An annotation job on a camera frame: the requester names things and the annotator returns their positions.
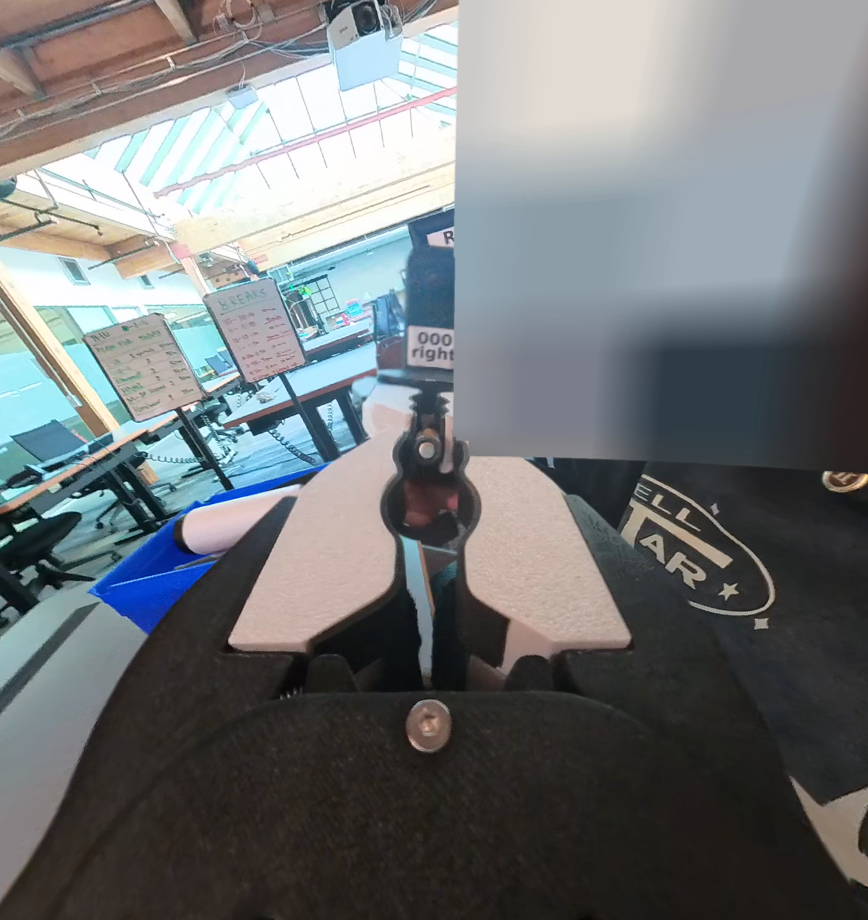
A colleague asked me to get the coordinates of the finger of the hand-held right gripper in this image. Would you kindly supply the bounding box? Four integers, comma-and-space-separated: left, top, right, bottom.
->
360, 384, 417, 450

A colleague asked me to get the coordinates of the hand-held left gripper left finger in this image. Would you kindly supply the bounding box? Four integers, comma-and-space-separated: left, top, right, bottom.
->
227, 438, 406, 655

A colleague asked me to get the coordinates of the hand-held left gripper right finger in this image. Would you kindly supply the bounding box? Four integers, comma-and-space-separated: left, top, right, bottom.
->
459, 456, 634, 669

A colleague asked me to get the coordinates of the blue storage bin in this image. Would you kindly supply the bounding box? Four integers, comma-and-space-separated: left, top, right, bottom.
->
89, 463, 330, 635

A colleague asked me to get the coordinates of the person's right hand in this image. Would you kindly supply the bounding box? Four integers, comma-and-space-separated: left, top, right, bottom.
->
401, 476, 463, 530

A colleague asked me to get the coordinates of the black framed marker sign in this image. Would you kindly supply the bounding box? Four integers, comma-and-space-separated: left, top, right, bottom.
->
407, 207, 455, 249

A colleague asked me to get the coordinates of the wood edged office desk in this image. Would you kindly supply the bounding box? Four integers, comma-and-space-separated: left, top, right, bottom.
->
0, 374, 244, 612
221, 359, 381, 464

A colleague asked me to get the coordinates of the rolling whiteboard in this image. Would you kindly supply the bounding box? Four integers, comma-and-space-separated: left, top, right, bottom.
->
202, 276, 341, 461
81, 312, 235, 491

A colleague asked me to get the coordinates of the red ceiling pipe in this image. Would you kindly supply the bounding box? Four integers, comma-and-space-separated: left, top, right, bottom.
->
153, 86, 458, 198

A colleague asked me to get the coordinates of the white ceiling projector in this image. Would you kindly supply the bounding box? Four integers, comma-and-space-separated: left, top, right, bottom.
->
324, 0, 405, 93

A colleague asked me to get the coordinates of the black printed shirt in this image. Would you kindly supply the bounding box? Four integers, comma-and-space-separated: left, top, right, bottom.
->
549, 460, 868, 920

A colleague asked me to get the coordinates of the black office chair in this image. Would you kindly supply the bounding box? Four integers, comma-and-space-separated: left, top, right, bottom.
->
10, 419, 90, 468
0, 510, 97, 630

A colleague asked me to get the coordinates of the wooden support post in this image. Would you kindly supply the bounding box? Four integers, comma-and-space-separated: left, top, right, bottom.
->
0, 223, 122, 439

